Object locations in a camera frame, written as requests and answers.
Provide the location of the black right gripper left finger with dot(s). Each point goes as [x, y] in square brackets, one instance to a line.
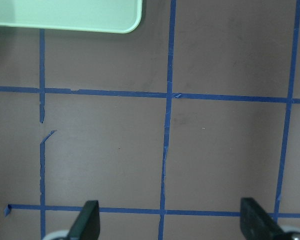
[87, 225]

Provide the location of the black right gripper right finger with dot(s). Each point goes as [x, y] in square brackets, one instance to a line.
[256, 223]

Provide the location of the light green plastic tray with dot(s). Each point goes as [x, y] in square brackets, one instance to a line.
[102, 16]

